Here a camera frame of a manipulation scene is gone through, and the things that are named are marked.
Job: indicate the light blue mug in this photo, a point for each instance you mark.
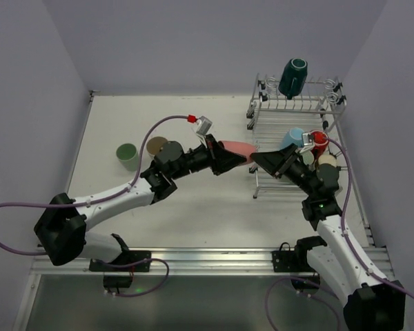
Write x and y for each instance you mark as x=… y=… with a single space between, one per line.
x=293 y=136

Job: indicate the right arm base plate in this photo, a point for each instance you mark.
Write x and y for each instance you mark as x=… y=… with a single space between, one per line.
x=288 y=259

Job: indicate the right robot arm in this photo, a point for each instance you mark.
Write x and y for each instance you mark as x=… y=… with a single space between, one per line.
x=370 y=301

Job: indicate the metal dish rack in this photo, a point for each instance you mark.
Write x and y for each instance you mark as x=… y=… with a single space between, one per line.
x=271 y=116

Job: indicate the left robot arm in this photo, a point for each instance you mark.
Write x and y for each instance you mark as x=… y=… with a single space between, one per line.
x=65 y=227

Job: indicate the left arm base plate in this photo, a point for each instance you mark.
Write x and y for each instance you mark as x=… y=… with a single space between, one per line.
x=128 y=261

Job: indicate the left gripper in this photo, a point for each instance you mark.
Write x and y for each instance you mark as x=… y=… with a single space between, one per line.
x=212 y=154

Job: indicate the light green mug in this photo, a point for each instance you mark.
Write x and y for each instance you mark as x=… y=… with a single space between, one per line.
x=308 y=158

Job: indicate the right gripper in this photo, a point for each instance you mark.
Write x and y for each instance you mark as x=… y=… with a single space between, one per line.
x=286 y=163

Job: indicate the beige tall cup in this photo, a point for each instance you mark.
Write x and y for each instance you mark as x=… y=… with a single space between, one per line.
x=154 y=145

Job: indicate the dark green mug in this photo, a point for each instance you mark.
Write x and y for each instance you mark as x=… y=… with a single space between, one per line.
x=293 y=78

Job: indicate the cream small cup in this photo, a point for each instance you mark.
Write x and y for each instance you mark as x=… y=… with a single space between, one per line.
x=326 y=161

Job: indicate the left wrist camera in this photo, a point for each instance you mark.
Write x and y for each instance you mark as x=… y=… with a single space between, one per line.
x=202 y=126

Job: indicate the pink cup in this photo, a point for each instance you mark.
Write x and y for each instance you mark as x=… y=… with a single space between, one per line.
x=241 y=148

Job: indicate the red mug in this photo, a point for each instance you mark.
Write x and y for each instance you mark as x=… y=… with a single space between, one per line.
x=321 y=142

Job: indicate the aluminium mounting rail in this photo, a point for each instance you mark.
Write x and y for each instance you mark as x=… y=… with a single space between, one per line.
x=184 y=262

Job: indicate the green cup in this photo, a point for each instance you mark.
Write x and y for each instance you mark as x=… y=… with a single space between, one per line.
x=127 y=155

